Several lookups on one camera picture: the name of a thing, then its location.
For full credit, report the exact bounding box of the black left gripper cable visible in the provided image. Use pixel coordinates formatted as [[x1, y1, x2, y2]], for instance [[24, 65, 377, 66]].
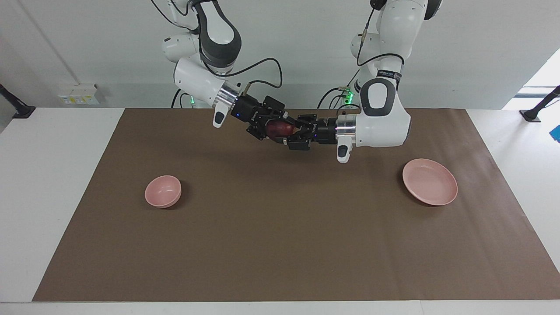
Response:
[[357, 9, 405, 79]]

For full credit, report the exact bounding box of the black arm base cable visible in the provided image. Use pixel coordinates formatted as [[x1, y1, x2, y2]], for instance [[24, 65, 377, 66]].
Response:
[[317, 70, 361, 109], [171, 87, 193, 109]]

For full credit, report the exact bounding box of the white wall socket box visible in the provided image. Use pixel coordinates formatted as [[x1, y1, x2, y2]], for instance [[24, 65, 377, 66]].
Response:
[[58, 83, 105, 105]]

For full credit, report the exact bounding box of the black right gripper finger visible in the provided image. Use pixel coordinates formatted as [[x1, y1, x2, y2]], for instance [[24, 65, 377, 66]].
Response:
[[262, 97, 296, 126], [247, 127, 287, 144]]

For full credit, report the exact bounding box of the black left arm base cable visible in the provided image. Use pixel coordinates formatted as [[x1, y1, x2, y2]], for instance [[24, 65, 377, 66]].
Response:
[[317, 70, 361, 109]]

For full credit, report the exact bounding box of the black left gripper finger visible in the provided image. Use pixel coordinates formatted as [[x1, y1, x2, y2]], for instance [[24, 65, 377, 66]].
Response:
[[294, 114, 318, 131], [287, 133, 313, 151]]

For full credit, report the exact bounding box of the pink plate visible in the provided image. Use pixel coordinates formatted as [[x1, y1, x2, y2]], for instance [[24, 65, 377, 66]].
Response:
[[402, 158, 459, 206]]

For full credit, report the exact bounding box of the black right arm base cable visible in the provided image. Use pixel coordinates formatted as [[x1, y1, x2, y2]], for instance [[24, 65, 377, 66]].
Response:
[[171, 87, 193, 109]]

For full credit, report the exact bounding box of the brown table mat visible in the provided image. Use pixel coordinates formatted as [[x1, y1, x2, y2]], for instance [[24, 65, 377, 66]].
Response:
[[32, 108, 560, 302]]

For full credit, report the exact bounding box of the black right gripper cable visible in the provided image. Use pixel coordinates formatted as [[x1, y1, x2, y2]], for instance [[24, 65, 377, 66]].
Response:
[[151, 0, 283, 88]]

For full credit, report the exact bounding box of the pink bowl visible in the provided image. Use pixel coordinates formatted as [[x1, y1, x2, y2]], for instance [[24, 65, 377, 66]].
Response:
[[145, 175, 182, 209]]

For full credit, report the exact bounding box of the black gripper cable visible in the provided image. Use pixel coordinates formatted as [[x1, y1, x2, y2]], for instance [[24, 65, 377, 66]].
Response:
[[357, 9, 405, 79], [151, 0, 283, 88]]

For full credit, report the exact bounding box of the black clamp stand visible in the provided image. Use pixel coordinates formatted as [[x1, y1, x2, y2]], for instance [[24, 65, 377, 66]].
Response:
[[0, 83, 35, 119], [520, 85, 560, 122]]

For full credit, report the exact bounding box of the red apple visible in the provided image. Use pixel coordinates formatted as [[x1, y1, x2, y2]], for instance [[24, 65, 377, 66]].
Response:
[[268, 122, 295, 141]]

